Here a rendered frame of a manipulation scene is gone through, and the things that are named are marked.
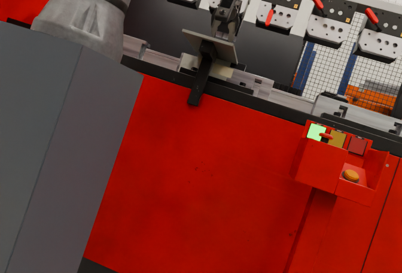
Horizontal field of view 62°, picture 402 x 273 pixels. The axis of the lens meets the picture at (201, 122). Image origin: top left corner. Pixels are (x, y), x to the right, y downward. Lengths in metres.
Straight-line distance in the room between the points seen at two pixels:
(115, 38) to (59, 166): 0.22
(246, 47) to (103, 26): 1.42
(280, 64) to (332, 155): 1.04
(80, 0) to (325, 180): 0.71
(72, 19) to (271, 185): 0.88
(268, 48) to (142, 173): 1.03
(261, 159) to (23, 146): 0.85
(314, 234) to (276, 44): 1.18
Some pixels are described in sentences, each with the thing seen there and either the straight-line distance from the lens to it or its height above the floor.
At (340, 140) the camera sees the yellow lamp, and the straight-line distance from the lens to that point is 1.11.
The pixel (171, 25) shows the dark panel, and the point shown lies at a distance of 2.02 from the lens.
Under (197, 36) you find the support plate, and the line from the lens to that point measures 1.15.
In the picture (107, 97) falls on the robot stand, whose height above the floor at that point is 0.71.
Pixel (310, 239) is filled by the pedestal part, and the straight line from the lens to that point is 1.02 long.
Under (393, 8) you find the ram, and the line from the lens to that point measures 1.49.
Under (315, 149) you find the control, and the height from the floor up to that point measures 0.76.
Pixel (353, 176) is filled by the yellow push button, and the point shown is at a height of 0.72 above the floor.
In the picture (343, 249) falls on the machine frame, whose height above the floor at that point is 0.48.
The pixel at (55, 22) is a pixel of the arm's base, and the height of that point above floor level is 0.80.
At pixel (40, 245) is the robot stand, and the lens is 0.60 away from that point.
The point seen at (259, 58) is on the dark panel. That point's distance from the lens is 1.91.
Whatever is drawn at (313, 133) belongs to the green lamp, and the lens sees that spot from 1.09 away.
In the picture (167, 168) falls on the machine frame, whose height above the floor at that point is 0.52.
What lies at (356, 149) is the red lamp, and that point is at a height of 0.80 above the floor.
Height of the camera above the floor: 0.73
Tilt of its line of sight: level
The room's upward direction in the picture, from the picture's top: 19 degrees clockwise
